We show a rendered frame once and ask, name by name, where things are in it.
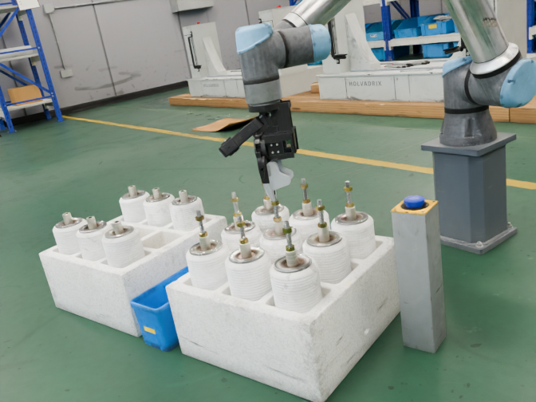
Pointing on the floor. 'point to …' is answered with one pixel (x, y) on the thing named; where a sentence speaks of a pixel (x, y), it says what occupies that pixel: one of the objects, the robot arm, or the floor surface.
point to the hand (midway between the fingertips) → (269, 195)
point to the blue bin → (157, 314)
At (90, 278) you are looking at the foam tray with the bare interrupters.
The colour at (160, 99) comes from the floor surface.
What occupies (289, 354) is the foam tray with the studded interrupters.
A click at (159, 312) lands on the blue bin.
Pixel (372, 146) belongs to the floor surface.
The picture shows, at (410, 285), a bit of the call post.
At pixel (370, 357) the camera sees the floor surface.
